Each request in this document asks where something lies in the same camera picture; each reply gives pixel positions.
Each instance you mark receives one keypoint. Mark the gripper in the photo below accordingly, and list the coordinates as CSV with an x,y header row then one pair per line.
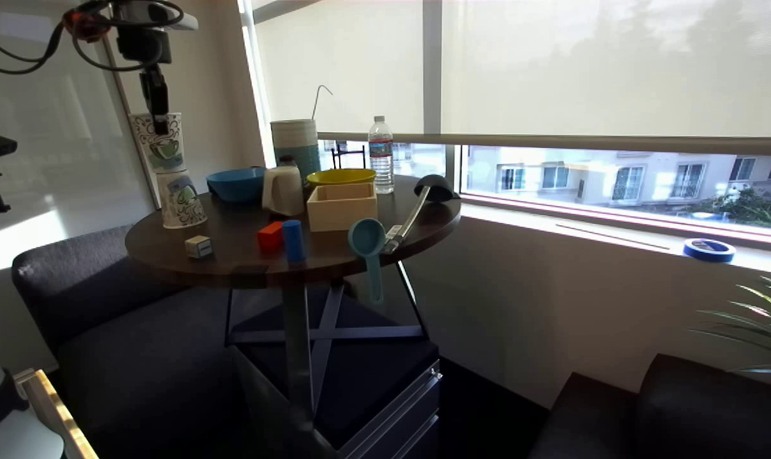
x,y
143,46

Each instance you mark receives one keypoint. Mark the printed paper cup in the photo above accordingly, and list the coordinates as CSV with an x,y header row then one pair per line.
x,y
159,150
181,201

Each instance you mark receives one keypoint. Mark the blue bowl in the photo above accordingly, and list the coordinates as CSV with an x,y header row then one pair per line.
x,y
235,185

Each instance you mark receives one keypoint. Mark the white and teal striped canister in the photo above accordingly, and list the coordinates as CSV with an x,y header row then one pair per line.
x,y
294,137

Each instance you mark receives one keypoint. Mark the white jug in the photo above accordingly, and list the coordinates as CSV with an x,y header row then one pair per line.
x,y
283,191

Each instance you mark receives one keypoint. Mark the white roller blind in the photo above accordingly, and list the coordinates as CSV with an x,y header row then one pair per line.
x,y
347,64
615,70

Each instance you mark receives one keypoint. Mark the white cube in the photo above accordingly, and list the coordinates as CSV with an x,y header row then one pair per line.
x,y
198,247

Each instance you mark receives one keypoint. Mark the red block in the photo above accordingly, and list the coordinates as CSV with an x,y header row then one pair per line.
x,y
270,237

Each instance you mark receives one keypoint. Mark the yellow bowl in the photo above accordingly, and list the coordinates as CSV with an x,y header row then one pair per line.
x,y
340,176

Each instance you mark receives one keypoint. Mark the blue cylinder block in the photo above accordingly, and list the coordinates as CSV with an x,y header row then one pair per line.
x,y
294,242

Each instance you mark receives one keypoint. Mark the wooden box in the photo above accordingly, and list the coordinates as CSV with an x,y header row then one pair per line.
x,y
340,213

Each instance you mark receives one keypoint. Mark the clear water bottle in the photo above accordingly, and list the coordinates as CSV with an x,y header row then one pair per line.
x,y
381,159

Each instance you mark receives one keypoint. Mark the teal plastic scoop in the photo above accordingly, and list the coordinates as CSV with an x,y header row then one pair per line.
x,y
366,239

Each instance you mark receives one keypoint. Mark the dark grey sofa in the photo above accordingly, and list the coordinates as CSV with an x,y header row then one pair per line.
x,y
136,357

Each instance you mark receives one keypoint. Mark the dark filing cabinet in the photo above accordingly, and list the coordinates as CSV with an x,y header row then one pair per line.
x,y
372,382

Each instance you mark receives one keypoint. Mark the window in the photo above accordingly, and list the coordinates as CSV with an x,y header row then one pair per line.
x,y
615,182

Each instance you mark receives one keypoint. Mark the roll of blue tape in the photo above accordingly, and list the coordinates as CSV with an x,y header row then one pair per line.
x,y
709,251

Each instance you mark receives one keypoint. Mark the black armchair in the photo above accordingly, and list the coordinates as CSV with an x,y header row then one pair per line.
x,y
678,414

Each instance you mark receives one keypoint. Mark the green potted plant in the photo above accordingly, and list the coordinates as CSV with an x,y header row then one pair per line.
x,y
764,319

